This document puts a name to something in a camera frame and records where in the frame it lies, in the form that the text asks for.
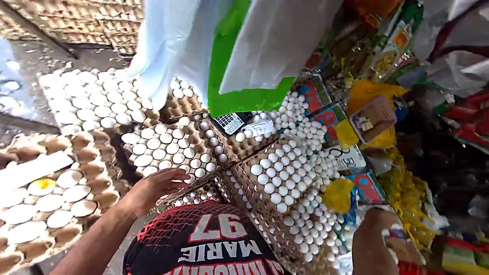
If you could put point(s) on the pile of hanging colourful packets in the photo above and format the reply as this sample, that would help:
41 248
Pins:
386 49

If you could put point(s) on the yellow round bag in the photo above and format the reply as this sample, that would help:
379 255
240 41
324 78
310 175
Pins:
338 195
346 133

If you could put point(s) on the person's right hand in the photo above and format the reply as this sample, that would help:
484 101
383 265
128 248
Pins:
378 219

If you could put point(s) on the brown cardboard egg tray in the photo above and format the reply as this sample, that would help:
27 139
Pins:
242 150
178 107
106 198
196 136

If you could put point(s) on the white green plastic bag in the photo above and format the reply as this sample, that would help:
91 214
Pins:
250 95

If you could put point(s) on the white black price sign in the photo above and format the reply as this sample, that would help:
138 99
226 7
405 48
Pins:
349 157

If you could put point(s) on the person's body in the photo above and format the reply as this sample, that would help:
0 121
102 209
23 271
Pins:
208 240

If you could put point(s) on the person's left forearm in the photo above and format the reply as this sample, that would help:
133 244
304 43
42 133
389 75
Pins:
101 236

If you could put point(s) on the person's right forearm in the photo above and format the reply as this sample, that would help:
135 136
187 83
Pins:
369 256

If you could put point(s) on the pile of yellow packets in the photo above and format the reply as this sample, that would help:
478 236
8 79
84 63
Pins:
407 191

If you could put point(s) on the dark metal pole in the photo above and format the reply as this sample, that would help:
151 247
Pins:
38 32

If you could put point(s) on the blue red price sign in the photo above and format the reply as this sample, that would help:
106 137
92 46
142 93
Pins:
314 95
330 124
366 187

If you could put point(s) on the pile of red packets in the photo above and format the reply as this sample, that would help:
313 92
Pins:
468 118

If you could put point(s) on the black calculator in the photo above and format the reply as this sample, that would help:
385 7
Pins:
229 123

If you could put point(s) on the stack of brown egg trays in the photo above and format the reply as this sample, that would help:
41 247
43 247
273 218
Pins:
248 181

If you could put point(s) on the white handwritten paper note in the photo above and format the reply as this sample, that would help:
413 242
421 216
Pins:
260 128

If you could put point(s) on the heap of small white eggs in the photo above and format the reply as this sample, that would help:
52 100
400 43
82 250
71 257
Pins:
310 160

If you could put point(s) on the white cardboard piece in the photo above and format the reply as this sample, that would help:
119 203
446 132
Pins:
34 170

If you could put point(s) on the stack of cardboard egg trays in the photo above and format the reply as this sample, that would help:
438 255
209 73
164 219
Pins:
76 19

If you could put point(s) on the group of large white eggs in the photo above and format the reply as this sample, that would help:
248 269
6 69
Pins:
49 203

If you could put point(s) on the yellow plastic bag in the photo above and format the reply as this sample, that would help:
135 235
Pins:
361 95

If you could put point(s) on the person's left hand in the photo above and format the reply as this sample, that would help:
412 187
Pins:
147 191

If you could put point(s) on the white grey plastic bag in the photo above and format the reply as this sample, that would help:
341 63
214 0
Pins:
454 61

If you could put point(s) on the person's left fingers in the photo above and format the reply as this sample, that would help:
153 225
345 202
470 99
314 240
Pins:
175 181

